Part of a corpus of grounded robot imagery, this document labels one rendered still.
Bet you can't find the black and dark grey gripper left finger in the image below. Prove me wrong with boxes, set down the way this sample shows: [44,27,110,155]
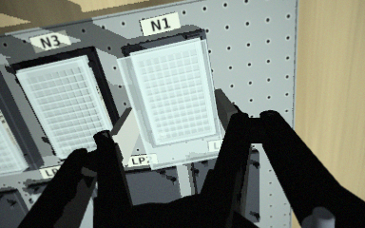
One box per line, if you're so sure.
[17,107,140,228]

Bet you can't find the black l-shaped corner locator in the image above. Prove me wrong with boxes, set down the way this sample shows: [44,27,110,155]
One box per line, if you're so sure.
[0,71,45,172]

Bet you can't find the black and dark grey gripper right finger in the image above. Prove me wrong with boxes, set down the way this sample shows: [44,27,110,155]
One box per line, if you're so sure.
[184,88,365,228]

